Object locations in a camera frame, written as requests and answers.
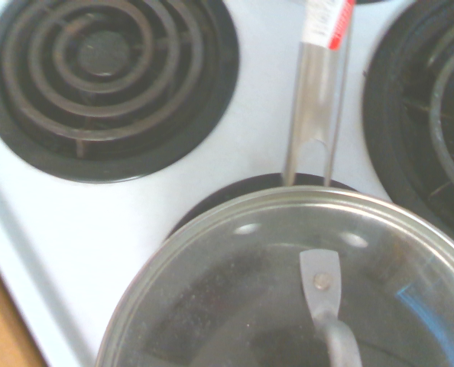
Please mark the large coil burner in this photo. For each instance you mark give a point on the large coil burner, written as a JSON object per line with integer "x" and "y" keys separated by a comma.
{"x": 414, "y": 134}

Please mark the white electric stove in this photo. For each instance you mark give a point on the white electric stove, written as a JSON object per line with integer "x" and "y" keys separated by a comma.
{"x": 269, "y": 95}

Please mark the small coil burner under saucepan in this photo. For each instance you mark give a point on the small coil burner under saucepan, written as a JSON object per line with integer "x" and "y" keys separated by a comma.
{"x": 211, "y": 199}

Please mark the small coil burner under kettle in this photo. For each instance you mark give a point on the small coil burner under kettle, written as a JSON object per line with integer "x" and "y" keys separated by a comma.
{"x": 370, "y": 1}

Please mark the glass lid with steel rim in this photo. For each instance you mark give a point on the glass lid with steel rim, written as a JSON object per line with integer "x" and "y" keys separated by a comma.
{"x": 231, "y": 298}

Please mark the small bare coil burner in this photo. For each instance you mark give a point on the small bare coil burner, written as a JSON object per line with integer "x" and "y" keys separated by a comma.
{"x": 97, "y": 76}

